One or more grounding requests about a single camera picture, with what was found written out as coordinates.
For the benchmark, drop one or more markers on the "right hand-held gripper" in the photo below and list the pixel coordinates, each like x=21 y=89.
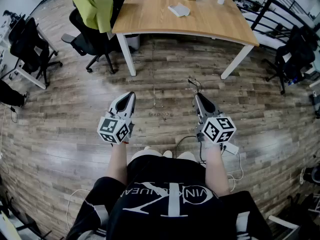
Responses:
x=212 y=131

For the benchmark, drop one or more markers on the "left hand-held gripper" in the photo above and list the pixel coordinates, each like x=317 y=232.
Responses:
x=110 y=129

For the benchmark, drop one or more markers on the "white glasses case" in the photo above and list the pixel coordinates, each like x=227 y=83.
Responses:
x=178 y=10

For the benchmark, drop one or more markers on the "person's right forearm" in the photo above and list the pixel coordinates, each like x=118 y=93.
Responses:
x=216 y=171

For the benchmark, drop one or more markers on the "person's left forearm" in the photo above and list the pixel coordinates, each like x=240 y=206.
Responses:
x=117 y=164

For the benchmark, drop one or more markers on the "white wristband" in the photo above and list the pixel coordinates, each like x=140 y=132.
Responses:
x=212 y=144

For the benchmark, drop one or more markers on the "white power adapter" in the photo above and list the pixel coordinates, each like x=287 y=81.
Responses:
x=231 y=149

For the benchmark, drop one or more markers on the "person's left white shoe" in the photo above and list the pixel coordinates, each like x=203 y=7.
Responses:
x=147 y=148

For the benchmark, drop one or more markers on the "person's white shoe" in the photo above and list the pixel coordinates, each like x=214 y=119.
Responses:
x=147 y=148
x=167 y=154

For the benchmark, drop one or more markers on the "white table leg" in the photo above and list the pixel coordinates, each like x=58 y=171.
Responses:
x=127 y=56
x=236 y=62

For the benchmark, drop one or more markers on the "person's right white shoe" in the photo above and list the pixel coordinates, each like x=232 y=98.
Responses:
x=167 y=154

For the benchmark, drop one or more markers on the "grey waste bin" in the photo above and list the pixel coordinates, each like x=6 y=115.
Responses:
x=133 y=42

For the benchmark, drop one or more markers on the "person's black printed shirt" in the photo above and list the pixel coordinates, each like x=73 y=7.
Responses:
x=150 y=174

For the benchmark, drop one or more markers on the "black office chair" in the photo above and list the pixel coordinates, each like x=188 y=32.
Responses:
x=297 y=56
x=27 y=49
x=87 y=44

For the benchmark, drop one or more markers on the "green cloth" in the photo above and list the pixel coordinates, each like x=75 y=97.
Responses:
x=95 y=6

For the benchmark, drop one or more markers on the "black metal railing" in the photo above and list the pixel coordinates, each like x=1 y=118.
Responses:
x=260 y=15

